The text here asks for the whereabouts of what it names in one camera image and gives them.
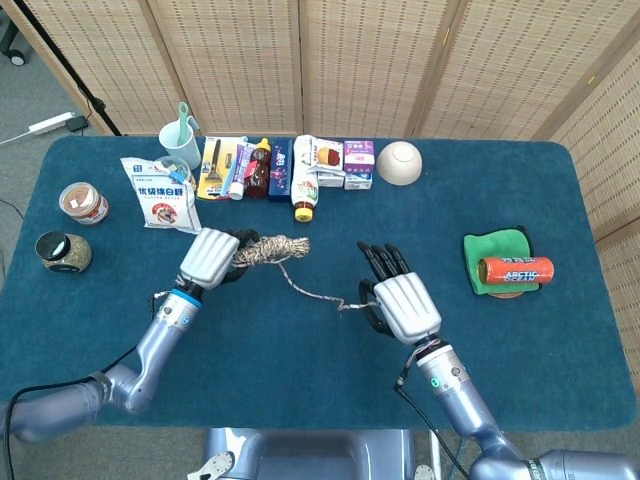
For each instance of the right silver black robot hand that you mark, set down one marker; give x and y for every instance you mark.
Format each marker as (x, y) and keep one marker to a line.
(407, 307)

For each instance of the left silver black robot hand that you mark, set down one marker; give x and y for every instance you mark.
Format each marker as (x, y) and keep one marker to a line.
(207, 257)

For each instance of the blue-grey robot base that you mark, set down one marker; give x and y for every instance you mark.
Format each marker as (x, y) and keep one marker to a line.
(310, 455)

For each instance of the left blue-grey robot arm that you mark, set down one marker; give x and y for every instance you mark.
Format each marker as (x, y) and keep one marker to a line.
(155, 345)

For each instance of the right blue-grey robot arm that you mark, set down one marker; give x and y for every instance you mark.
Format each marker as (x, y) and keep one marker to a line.
(465, 400)

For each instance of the white sugar bag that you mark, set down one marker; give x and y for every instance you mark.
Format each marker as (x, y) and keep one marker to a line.
(162, 205)

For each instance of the razor on yellow card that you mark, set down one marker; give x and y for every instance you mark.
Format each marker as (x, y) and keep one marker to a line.
(210, 185)

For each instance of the purple white toothpaste tube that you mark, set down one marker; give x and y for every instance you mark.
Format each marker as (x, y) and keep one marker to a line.
(240, 175)

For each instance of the brown honey bottle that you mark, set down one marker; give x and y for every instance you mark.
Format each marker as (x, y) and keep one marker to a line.
(257, 180)

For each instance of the round cork coaster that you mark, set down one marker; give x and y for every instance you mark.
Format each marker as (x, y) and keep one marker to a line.
(506, 296)

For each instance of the clear round plastic container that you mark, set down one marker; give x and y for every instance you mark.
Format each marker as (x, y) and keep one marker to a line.
(167, 165)

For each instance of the dark blue carton box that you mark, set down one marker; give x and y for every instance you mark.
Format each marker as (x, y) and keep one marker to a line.
(280, 185)

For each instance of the green cloth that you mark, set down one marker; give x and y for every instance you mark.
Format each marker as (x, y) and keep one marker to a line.
(492, 245)

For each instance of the pale blue mug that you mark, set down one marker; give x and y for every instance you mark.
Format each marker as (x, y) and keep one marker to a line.
(187, 150)

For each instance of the white bottle yellow cap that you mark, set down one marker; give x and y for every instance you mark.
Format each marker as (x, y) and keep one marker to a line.
(304, 192)

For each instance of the orange Arctic Ocean can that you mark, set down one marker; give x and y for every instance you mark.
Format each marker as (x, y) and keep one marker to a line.
(520, 272)

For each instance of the dark blue table mat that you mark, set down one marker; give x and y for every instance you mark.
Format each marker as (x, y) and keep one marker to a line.
(300, 380)

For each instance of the red label powder jar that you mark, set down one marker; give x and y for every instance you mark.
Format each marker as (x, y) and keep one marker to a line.
(87, 205)

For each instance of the black lid herb jar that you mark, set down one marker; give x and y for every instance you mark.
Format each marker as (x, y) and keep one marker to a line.
(75, 257)

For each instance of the blue white small box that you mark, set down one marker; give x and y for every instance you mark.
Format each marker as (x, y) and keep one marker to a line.
(357, 182)

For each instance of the green plastic spoon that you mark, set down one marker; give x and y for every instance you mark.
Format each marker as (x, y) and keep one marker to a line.
(183, 120)

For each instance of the beige bowl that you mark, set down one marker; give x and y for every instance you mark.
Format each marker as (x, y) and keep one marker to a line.
(400, 165)

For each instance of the plain white small box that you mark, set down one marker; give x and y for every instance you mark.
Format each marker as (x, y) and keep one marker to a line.
(330, 180)

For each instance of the white snack box red picture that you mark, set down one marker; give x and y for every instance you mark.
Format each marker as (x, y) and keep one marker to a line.
(327, 156)

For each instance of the purple white small box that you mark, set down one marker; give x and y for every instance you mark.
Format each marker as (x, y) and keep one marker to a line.
(359, 157)

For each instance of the black tripod stand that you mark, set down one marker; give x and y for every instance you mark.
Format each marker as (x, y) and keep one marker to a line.
(98, 106)

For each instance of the black power adapter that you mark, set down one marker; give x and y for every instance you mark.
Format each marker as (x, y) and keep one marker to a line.
(77, 123)

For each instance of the white power strip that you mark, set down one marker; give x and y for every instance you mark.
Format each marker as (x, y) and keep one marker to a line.
(50, 123)

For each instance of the bamboo folding screen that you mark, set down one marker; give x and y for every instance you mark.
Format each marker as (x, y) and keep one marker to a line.
(360, 65)

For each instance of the black office chair base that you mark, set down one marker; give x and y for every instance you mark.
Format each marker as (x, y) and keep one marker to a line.
(16, 59)

